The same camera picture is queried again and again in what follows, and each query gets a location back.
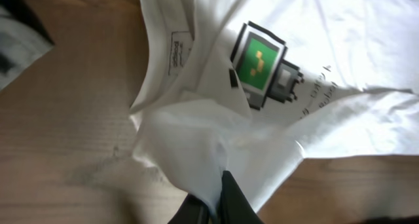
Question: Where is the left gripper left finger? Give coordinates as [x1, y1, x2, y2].
[168, 194, 210, 224]

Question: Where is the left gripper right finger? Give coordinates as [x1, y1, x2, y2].
[219, 170, 263, 224]

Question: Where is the folded khaki garment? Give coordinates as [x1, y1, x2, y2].
[1, 6, 53, 90]

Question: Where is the white t-shirt green logo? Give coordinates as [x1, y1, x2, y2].
[130, 0, 418, 213]

